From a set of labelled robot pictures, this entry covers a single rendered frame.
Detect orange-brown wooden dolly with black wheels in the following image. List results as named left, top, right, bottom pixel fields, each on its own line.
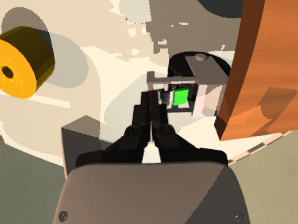
left=146, top=0, right=298, bottom=141

